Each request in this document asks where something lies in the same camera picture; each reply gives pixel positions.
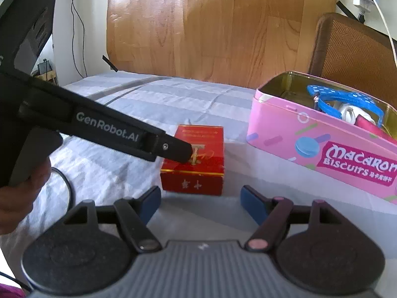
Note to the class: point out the blue dotted bow headband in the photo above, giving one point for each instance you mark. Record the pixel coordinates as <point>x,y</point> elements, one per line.
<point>356,97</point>

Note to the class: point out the pink biscuit tin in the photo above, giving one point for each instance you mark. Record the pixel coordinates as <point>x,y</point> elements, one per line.
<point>279,136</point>

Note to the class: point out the white hair claw clip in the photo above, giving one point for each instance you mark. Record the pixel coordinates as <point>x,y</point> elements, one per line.
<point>350,111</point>

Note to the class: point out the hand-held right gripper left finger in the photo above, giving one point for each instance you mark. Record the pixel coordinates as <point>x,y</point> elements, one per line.
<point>150,205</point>

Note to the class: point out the magenta foil packet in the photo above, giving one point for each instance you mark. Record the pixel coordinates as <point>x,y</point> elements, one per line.
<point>372,127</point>

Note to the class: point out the black tape strip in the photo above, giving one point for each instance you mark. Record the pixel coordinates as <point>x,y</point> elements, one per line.
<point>110,63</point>

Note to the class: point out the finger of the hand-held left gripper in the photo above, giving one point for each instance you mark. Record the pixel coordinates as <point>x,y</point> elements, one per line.
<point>173,150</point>

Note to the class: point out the red cardboard box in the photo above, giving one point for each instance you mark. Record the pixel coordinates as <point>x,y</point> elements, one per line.
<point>201,180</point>

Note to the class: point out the person's left hand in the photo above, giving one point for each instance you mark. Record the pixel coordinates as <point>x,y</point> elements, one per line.
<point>18,205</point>

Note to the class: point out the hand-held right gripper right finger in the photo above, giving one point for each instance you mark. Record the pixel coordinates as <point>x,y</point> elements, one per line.
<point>251,205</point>

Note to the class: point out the black plug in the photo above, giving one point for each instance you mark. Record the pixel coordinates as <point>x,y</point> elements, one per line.
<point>350,14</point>

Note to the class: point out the wooden headboard panel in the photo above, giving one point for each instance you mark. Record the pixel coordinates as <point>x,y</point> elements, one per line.
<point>201,28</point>

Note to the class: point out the small dark device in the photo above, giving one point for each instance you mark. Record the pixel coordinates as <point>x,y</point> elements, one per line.
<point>45,66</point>

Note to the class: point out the magenta cloth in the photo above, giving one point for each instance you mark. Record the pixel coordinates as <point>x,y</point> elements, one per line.
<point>9,291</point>

